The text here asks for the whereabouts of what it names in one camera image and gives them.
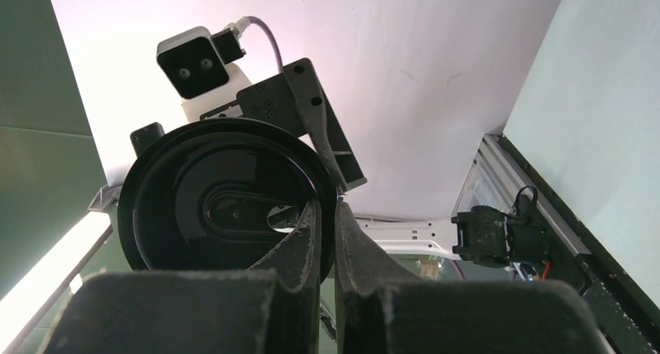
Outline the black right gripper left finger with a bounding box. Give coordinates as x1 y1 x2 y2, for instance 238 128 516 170
251 198 321 353

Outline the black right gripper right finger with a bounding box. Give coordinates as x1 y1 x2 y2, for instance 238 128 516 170
334 199 422 353

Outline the black plastic cup lid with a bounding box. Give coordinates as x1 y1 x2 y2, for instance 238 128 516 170
117 118 338 275

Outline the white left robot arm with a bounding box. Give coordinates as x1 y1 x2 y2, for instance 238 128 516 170
451 185 549 268

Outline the white top camera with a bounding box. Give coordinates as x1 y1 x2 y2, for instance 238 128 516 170
156 26 251 123

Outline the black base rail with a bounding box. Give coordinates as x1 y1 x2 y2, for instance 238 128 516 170
451 134 660 354

